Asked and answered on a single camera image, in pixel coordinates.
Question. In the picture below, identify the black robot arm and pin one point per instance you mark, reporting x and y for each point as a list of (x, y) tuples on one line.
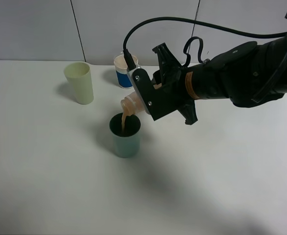
[(248, 75)]

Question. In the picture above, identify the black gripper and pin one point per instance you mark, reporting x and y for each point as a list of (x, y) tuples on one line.
[(169, 82)]

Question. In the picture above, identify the teal plastic cup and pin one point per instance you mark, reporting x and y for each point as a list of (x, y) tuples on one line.
[(126, 141)]

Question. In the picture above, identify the pink label drink bottle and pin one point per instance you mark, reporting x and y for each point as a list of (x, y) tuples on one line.
[(132, 105)]

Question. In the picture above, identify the pale green plastic cup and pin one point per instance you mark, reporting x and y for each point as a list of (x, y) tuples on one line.
[(79, 77)]

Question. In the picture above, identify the blue white paper cup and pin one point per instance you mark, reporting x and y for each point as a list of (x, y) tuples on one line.
[(121, 72)]

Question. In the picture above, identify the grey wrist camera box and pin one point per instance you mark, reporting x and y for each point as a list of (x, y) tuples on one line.
[(134, 79)]

